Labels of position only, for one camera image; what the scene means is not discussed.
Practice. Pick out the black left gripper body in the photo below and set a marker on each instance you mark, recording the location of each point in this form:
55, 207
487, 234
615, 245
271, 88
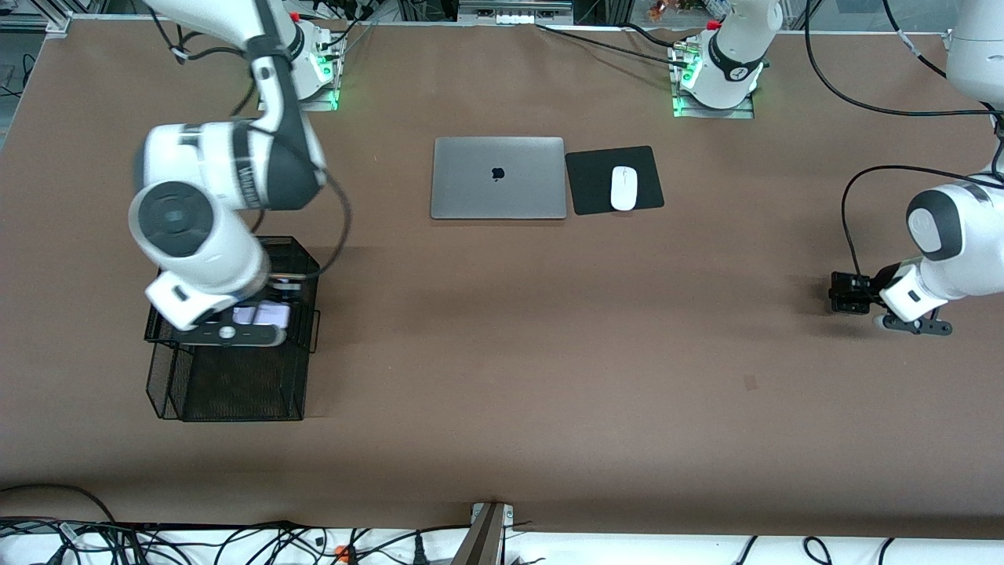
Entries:
872, 285

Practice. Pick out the lilac flip phone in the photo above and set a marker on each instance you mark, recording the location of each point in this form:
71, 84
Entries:
263, 314

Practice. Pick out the black flip phone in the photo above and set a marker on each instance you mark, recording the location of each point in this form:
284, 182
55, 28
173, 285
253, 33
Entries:
838, 306

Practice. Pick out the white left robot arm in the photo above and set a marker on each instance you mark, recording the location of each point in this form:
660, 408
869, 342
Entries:
965, 259

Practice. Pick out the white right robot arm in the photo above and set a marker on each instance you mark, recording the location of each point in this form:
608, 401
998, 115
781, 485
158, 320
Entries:
212, 259

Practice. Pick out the silver closed laptop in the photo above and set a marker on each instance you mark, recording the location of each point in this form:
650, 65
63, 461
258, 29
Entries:
471, 188

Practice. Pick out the white computer mouse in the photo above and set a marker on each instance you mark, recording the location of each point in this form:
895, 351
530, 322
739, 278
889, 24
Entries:
623, 188

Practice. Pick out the black mouse pad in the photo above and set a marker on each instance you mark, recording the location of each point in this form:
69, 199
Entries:
588, 188

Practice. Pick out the grey power strip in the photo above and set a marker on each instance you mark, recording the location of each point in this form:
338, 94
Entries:
514, 16

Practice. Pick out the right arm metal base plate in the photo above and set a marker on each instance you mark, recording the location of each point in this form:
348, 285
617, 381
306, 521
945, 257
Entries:
321, 103

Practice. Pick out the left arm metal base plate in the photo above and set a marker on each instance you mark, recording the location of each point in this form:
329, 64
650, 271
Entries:
745, 114

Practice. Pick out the metal camera post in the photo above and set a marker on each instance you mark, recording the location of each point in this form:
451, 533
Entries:
482, 541

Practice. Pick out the aluminium frame corner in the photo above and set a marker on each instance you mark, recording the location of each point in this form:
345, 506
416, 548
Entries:
55, 22

